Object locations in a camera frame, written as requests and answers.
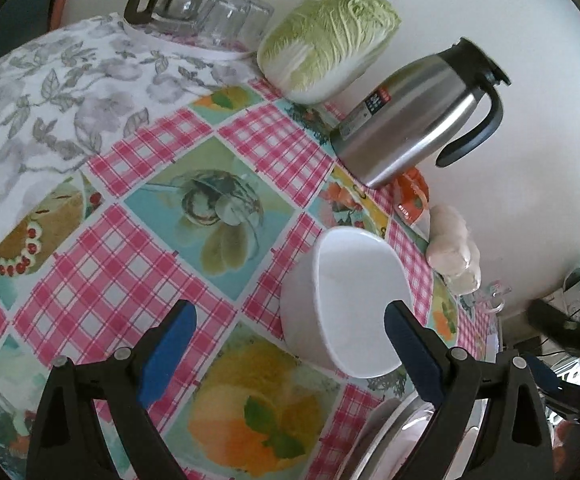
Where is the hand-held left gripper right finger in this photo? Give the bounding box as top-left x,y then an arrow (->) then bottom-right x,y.
384,300 -> 556,480

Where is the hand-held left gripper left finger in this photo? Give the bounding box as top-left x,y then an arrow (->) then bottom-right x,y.
26,300 -> 198,480

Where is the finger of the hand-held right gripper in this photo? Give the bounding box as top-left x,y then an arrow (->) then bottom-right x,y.
525,352 -> 580,407

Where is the small white bowl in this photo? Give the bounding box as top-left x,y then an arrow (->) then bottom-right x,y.
280,226 -> 413,378

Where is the clear glass mug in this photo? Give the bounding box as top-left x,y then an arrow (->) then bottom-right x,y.
480,280 -> 513,313

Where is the pink checked fruit tablecloth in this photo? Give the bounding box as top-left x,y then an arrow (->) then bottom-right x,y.
0,12 -> 501,480

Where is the bag of white steamed buns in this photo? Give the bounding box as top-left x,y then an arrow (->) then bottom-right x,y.
426,204 -> 483,295

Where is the orange snack packet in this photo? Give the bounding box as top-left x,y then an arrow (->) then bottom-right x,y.
392,167 -> 431,226

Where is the stainless steel thermos carafe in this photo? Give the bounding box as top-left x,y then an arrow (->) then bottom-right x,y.
330,36 -> 512,189

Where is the napa cabbage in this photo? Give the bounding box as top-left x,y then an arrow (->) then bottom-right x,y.
257,0 -> 403,106

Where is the clear glass tumbler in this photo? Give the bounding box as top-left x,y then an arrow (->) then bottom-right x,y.
230,0 -> 275,56
197,0 -> 258,51

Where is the glass coffee pot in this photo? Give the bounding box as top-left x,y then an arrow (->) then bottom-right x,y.
123,0 -> 221,38

